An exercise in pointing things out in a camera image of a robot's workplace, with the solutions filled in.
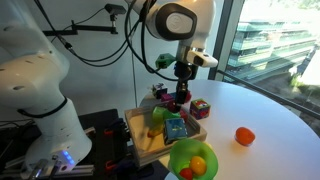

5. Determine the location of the black clamp with red handle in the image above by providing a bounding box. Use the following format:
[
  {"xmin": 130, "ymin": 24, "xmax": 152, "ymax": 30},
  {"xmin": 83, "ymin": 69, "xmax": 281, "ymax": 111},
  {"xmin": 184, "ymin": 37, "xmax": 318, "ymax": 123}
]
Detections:
[
  {"xmin": 104, "ymin": 156, "xmax": 134, "ymax": 174},
  {"xmin": 103, "ymin": 118, "xmax": 131, "ymax": 148}
]

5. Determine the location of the orange toy block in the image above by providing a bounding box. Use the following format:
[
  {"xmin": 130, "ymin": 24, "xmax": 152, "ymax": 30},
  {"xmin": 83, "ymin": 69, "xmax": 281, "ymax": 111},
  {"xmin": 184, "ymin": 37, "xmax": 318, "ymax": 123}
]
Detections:
[{"xmin": 179, "ymin": 109, "xmax": 190, "ymax": 123}]

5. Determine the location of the zebra print soft cube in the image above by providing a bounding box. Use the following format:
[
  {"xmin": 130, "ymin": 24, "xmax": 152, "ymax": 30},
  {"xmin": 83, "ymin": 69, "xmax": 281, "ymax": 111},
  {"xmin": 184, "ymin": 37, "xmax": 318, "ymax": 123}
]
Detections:
[{"xmin": 151, "ymin": 82, "xmax": 169, "ymax": 100}]

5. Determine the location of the small red toy fruit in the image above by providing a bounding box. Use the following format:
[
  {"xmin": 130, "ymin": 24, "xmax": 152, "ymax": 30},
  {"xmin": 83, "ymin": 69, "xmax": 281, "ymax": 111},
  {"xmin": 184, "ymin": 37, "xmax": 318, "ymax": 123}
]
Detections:
[{"xmin": 179, "ymin": 167, "xmax": 195, "ymax": 180}]

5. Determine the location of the lime green toy block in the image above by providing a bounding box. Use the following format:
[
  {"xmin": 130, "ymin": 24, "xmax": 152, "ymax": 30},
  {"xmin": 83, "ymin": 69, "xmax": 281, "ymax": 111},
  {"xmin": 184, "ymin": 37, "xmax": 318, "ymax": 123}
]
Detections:
[{"xmin": 152, "ymin": 106, "xmax": 167, "ymax": 125}]

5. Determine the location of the wooden tray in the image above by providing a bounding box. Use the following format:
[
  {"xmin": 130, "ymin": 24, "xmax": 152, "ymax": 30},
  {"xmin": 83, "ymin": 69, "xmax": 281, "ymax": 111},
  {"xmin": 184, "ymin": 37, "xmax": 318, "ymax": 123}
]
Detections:
[{"xmin": 124, "ymin": 99, "xmax": 208, "ymax": 168}]

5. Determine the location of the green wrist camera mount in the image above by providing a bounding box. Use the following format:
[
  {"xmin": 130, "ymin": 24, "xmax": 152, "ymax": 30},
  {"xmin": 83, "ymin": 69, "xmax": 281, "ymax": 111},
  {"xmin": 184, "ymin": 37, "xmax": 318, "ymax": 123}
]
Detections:
[{"xmin": 154, "ymin": 52, "xmax": 177, "ymax": 70}]

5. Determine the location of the black external camera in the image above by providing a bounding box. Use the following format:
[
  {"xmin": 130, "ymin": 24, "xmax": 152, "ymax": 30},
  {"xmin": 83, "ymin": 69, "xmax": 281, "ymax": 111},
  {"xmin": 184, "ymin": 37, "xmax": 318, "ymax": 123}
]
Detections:
[{"xmin": 104, "ymin": 3, "xmax": 128, "ymax": 16}]

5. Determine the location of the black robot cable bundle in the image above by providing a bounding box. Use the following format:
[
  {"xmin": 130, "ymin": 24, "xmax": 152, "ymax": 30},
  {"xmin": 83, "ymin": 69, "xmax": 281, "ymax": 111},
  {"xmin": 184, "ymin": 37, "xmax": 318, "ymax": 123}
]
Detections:
[{"xmin": 33, "ymin": 0, "xmax": 194, "ymax": 83}]

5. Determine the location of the orange toy fruit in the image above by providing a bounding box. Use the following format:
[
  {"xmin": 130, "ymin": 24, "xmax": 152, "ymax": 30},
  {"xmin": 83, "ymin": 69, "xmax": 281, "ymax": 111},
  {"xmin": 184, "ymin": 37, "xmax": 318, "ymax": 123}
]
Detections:
[{"xmin": 234, "ymin": 126, "xmax": 257, "ymax": 148}]

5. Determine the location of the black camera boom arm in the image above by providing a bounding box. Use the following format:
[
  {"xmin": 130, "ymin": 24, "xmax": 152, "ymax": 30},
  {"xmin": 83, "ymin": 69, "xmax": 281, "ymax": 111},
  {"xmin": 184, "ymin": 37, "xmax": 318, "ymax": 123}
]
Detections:
[{"xmin": 42, "ymin": 13, "xmax": 120, "ymax": 37}]

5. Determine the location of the multicoloured soft cube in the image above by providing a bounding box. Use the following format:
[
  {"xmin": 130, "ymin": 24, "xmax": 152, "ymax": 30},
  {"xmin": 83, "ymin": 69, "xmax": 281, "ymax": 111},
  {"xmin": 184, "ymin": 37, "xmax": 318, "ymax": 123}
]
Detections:
[{"xmin": 189, "ymin": 98, "xmax": 212, "ymax": 121}]

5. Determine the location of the black robot stand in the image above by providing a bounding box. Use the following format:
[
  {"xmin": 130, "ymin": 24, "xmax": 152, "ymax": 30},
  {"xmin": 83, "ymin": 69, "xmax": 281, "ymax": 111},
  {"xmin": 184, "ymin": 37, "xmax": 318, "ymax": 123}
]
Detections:
[{"xmin": 0, "ymin": 108, "xmax": 168, "ymax": 180}]

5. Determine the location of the aluminium rail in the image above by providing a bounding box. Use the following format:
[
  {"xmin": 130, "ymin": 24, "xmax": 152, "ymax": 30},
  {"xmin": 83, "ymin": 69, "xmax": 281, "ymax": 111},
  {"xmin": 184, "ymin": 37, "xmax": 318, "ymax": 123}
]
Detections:
[{"xmin": 0, "ymin": 154, "xmax": 95, "ymax": 180}]

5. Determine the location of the green plastic bowl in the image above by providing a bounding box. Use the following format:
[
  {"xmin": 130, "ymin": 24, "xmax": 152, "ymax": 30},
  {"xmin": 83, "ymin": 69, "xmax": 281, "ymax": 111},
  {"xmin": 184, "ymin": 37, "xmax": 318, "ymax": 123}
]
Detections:
[{"xmin": 167, "ymin": 138, "xmax": 220, "ymax": 180}]

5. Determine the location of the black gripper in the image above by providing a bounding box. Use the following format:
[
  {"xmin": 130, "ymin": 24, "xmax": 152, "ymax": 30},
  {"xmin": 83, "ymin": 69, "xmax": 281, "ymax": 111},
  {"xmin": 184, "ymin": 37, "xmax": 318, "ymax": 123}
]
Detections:
[{"xmin": 173, "ymin": 61, "xmax": 198, "ymax": 113}]

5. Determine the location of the yellow toy fruit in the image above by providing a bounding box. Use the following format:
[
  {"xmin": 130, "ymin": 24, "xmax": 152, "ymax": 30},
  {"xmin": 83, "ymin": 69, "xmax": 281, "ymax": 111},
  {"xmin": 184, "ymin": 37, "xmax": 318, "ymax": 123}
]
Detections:
[{"xmin": 189, "ymin": 156, "xmax": 208, "ymax": 177}]

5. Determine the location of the animal and number soft cube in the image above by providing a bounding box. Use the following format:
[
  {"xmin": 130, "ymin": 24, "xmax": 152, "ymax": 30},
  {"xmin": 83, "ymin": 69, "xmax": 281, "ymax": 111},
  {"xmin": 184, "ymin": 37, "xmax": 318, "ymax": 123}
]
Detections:
[{"xmin": 162, "ymin": 117, "xmax": 189, "ymax": 146}]

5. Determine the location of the window mullion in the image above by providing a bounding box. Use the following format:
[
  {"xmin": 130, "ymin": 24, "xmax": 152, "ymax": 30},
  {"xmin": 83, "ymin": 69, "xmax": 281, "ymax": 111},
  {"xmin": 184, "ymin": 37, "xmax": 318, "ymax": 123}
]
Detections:
[{"xmin": 208, "ymin": 0, "xmax": 246, "ymax": 81}]

